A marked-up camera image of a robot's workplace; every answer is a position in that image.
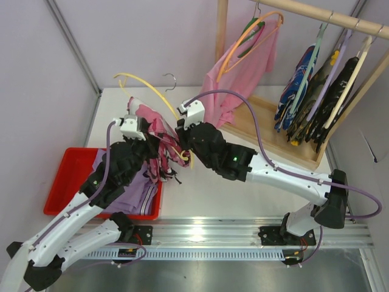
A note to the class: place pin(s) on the cream hanger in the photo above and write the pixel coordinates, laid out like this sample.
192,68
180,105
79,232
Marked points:
362,54

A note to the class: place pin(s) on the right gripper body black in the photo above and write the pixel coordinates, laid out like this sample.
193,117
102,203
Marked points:
185,137

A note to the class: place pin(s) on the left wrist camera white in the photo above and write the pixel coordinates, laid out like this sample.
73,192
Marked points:
132,127

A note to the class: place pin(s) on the yellow hanger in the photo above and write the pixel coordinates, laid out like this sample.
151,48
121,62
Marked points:
122,85

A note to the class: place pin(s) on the wooden clothes rack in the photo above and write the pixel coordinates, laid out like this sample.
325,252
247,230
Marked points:
254,118

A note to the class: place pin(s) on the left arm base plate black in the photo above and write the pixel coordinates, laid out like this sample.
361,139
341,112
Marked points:
142,235

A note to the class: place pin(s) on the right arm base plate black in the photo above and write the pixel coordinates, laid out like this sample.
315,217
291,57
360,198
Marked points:
278,236

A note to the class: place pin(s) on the olive camouflage trousers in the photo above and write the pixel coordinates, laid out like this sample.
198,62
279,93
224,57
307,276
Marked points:
296,131

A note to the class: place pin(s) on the purple folded garment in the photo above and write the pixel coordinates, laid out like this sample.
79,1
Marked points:
137,197

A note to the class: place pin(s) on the aluminium mounting rail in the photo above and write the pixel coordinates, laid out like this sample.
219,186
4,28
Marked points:
203,232

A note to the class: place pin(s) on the blue patterned trousers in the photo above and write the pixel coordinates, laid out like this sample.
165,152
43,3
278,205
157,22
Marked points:
283,115

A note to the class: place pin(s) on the orange hanger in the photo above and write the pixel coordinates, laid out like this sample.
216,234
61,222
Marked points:
231,60

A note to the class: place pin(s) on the pink camouflage trousers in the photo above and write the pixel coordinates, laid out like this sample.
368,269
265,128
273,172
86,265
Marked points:
168,148

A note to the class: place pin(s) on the plain pink garment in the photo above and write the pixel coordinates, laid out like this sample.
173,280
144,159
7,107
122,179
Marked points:
243,79

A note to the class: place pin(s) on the purple hanger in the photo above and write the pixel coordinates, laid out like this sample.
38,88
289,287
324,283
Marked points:
335,63

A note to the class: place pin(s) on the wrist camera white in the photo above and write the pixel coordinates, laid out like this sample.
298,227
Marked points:
132,127
193,112

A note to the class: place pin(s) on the mint green hanger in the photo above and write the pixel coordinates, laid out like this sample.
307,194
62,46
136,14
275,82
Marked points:
313,59

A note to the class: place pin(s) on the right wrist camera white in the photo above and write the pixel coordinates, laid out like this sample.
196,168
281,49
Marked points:
193,112

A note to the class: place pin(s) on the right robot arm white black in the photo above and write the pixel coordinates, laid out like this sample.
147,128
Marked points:
327,199

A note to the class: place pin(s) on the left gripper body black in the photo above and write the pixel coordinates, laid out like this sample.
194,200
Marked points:
147,139

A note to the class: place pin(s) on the white slotted cable duct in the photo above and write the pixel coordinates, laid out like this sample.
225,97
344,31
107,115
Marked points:
196,254

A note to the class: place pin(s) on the black patterned trousers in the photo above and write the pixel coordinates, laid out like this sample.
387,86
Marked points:
317,131

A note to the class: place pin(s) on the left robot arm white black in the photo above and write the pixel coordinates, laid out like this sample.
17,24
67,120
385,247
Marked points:
41,260

